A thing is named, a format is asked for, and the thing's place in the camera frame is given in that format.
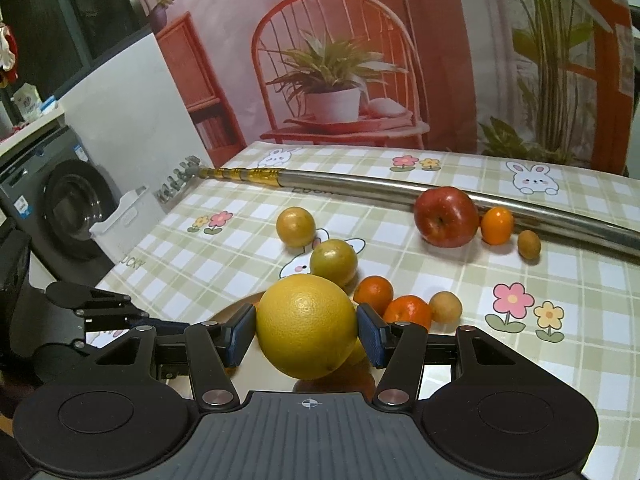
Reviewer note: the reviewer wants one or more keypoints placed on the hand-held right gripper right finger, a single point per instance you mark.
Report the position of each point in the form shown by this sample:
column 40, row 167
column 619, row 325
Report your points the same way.
column 370, row 335

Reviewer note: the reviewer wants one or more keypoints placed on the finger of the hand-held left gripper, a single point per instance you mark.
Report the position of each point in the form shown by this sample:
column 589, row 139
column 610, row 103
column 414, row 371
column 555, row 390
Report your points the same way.
column 165, row 328
column 90, row 302

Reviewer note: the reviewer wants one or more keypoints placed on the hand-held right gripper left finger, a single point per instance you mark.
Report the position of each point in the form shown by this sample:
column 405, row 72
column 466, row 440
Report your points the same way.
column 242, row 332

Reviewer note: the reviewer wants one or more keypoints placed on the large yellow grapefruit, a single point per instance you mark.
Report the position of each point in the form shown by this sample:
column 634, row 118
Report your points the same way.
column 306, row 326

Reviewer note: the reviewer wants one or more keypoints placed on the yellow-green orange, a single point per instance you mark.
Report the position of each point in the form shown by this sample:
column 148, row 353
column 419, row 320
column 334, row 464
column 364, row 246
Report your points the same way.
column 333, row 263
column 296, row 226

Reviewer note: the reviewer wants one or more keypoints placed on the brown longan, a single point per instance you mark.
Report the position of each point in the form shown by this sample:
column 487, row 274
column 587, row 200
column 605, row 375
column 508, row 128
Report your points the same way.
column 528, row 244
column 445, row 306

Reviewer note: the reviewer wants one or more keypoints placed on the orange tangerine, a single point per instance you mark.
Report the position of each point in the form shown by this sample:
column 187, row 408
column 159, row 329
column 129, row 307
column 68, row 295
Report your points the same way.
column 407, row 312
column 374, row 294

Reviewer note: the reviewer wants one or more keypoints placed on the white plastic basket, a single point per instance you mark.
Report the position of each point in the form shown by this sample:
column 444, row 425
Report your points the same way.
column 130, row 225

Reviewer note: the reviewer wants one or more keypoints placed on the black box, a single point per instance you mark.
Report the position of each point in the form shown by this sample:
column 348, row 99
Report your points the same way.
column 12, row 260

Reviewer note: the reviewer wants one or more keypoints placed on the grey washing machine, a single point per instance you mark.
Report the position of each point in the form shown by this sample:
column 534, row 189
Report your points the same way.
column 65, row 200

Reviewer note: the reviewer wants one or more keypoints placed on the dark red apple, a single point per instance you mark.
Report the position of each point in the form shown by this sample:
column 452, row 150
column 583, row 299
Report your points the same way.
column 445, row 216

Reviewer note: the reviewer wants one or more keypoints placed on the telescopic metal back scratcher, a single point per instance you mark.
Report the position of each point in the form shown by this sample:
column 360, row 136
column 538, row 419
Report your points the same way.
column 350, row 183

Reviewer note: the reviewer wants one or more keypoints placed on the small orange kumquat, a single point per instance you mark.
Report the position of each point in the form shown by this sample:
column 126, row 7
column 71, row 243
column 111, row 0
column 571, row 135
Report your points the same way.
column 497, row 225

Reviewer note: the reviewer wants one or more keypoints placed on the small blue pack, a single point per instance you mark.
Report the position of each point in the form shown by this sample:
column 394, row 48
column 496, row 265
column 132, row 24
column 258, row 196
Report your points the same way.
column 50, row 105

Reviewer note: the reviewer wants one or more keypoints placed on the white detergent bag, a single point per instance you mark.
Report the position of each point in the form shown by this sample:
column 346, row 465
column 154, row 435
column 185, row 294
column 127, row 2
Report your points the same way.
column 27, row 102

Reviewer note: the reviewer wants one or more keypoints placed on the checked bunny tablecloth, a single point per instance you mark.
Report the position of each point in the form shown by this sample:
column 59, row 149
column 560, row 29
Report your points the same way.
column 575, row 280

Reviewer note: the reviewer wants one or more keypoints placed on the red white hanging ornament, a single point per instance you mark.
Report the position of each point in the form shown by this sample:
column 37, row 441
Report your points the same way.
column 7, row 55

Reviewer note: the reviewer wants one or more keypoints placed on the printed room backdrop cloth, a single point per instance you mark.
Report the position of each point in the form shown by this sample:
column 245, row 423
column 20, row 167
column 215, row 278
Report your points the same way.
column 450, row 60

